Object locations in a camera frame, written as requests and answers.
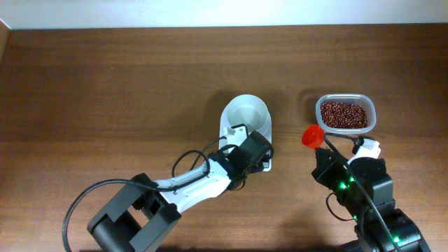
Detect orange plastic measuring scoop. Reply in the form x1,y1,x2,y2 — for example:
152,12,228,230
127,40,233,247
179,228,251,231
302,125,324,150

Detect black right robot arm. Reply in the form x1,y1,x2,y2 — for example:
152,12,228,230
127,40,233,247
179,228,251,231
311,148,431,252

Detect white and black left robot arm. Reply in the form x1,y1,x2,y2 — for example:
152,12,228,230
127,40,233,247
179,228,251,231
87,131,274,251

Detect white digital kitchen scale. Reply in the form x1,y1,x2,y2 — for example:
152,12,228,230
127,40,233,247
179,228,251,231
217,104,273,172

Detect red beans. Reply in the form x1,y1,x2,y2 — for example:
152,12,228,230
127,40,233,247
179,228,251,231
320,101,368,129

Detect clear plastic container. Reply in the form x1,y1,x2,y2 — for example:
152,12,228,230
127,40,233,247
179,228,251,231
315,94,377,135

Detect white round bowl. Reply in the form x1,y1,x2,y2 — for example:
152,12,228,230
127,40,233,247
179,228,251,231
221,94,272,135

